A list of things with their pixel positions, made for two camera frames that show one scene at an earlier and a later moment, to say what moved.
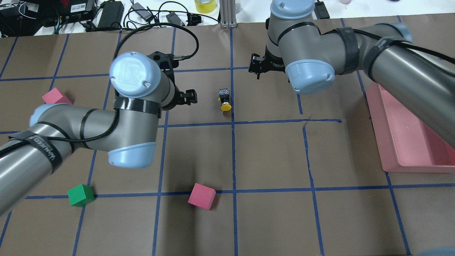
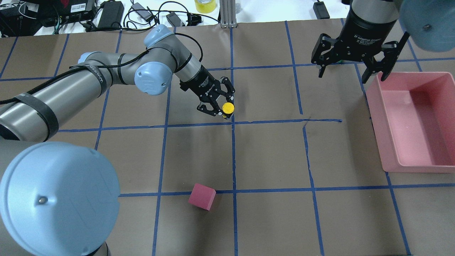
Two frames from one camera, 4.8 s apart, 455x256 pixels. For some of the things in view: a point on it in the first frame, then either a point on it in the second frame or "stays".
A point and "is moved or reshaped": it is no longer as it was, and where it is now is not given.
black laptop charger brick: (111, 15) stays
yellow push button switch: (224, 95) is moved or reshaped
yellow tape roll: (205, 6) stays
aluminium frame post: (228, 12) stays
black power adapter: (321, 10) stays
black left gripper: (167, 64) -> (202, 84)
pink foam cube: (202, 196) stays
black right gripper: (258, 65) -> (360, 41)
